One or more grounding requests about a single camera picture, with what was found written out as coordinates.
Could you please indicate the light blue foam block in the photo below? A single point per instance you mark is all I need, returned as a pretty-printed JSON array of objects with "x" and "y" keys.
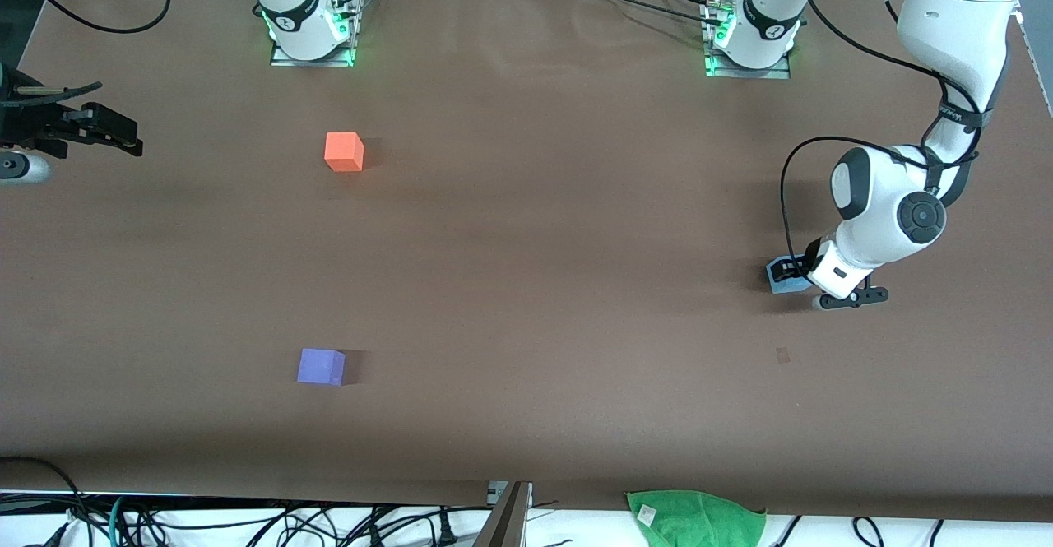
[{"x": 781, "y": 287}]

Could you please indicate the purple foam block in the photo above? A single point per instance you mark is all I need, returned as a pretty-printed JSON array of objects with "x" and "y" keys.
[{"x": 321, "y": 367}]

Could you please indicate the orange foam block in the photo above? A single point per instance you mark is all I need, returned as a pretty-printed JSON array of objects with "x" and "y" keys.
[{"x": 343, "y": 152}]

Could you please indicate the green cloth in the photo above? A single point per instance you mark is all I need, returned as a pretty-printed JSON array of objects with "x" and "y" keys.
[{"x": 699, "y": 521}]

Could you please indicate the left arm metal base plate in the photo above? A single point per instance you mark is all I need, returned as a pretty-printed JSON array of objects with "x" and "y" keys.
[{"x": 753, "y": 72}]

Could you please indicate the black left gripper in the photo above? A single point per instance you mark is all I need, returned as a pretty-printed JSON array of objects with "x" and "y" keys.
[{"x": 809, "y": 255}]

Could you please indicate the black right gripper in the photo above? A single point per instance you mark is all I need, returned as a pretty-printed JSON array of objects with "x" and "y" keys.
[{"x": 31, "y": 123}]

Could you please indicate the aluminium bar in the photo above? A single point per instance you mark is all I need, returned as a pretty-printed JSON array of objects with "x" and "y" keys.
[{"x": 503, "y": 522}]

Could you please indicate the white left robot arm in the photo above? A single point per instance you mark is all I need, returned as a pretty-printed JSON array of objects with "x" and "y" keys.
[{"x": 954, "y": 20}]

